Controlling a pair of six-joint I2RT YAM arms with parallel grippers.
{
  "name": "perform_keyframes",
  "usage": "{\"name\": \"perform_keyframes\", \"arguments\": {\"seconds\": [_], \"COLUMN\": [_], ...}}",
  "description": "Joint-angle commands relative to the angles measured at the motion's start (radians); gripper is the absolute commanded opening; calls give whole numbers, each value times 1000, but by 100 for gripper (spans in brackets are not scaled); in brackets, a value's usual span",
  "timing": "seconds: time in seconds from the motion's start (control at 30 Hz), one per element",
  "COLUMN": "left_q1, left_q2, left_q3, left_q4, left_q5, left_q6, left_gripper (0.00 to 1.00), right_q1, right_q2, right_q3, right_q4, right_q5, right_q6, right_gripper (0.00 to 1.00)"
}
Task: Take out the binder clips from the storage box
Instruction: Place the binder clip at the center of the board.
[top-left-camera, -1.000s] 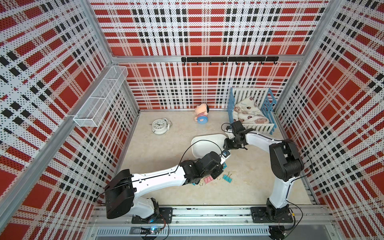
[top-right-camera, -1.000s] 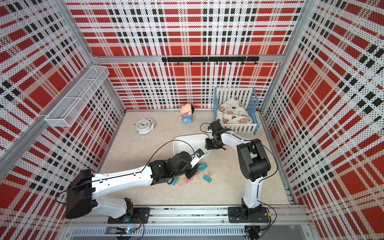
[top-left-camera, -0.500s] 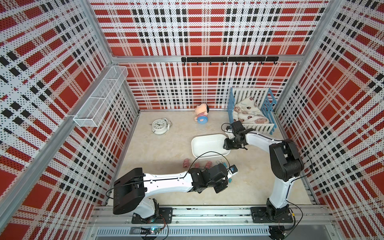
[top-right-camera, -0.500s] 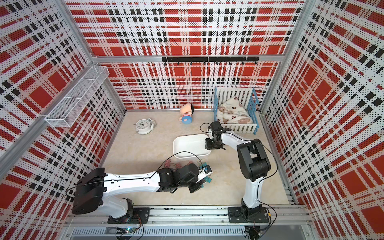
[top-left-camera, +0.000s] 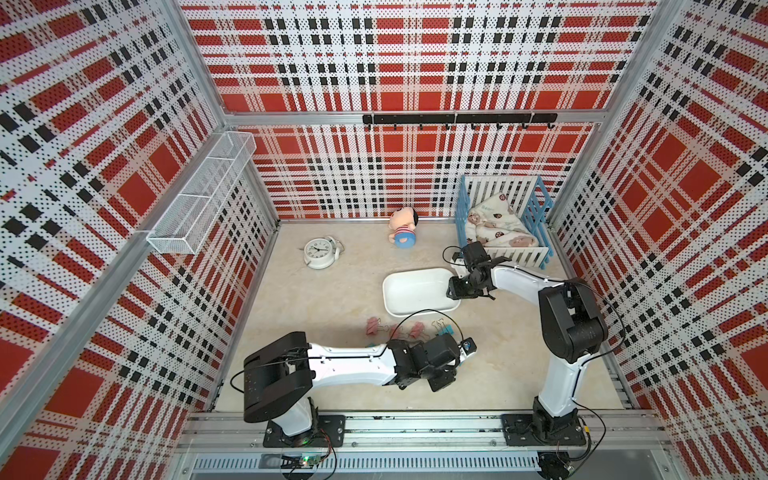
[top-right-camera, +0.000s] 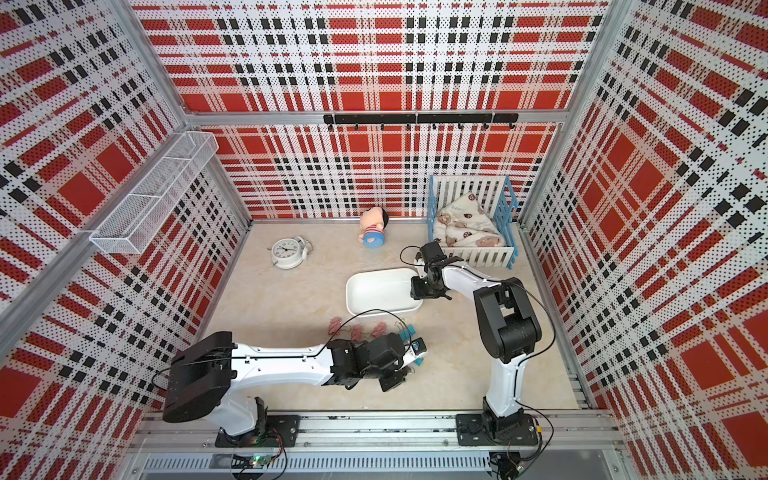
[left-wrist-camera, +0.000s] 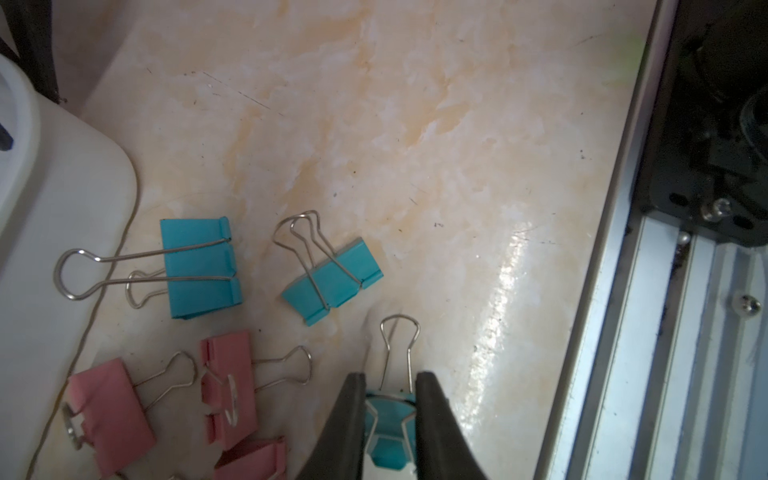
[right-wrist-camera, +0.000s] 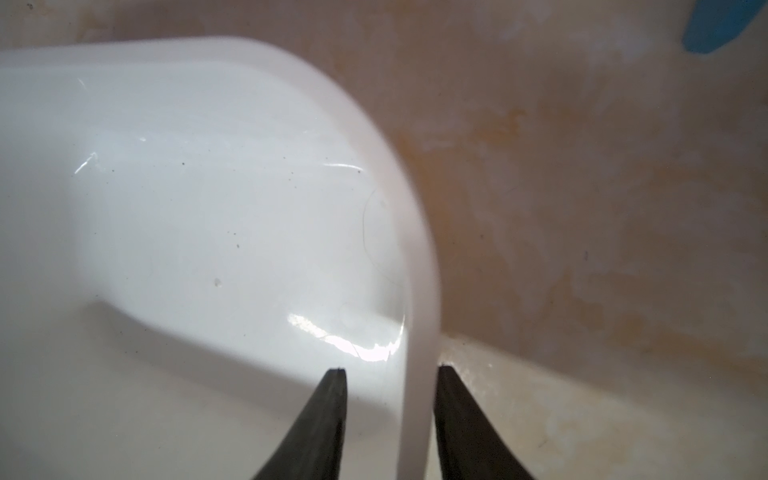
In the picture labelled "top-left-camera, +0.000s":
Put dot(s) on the printed crib blanket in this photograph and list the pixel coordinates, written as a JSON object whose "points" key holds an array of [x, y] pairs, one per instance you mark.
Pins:
{"points": [[494, 224]]}

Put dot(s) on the pink baby doll toy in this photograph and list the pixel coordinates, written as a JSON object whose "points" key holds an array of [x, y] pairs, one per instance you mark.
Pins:
{"points": [[402, 225]]}

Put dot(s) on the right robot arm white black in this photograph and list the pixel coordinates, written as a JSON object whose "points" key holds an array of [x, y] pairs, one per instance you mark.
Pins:
{"points": [[572, 326]]}

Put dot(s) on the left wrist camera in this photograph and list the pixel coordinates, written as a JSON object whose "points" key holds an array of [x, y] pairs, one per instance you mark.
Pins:
{"points": [[468, 348]]}

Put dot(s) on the black hook rail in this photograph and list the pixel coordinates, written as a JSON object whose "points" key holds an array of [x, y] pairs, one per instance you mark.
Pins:
{"points": [[472, 119]]}

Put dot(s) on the aluminium front rail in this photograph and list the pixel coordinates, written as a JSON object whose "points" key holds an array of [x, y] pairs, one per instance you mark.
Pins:
{"points": [[368, 431]]}

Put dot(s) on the pink binder clip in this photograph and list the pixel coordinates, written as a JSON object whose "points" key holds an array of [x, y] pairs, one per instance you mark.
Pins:
{"points": [[373, 326], [418, 331], [396, 332]]}

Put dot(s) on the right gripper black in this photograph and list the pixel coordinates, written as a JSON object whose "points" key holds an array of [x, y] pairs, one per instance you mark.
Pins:
{"points": [[456, 290]]}

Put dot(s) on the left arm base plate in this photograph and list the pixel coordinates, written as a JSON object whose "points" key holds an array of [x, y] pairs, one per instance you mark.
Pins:
{"points": [[326, 428]]}

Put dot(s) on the white alarm clock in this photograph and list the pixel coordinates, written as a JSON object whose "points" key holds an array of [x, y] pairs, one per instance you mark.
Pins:
{"points": [[322, 253]]}

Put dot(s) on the teal binder clip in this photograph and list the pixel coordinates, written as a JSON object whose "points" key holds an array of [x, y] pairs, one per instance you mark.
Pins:
{"points": [[441, 328]]}

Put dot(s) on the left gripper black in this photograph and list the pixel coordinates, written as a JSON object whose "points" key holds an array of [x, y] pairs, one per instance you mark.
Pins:
{"points": [[446, 378]]}

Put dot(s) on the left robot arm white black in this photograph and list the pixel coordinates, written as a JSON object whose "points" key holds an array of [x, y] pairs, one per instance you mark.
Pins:
{"points": [[278, 378]]}

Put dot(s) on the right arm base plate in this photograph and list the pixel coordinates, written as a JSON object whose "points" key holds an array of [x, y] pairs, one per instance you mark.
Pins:
{"points": [[538, 429]]}

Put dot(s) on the blue white toy crib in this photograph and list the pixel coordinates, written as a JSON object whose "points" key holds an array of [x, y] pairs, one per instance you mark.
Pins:
{"points": [[530, 201]]}

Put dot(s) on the white plastic storage box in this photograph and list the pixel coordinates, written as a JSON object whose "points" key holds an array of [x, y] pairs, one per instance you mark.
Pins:
{"points": [[405, 293]]}

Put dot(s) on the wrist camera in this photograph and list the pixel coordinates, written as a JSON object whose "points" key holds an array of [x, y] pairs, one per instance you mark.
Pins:
{"points": [[474, 256], [468, 348]]}

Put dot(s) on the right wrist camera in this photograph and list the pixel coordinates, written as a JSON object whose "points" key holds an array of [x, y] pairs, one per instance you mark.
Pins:
{"points": [[474, 256]]}

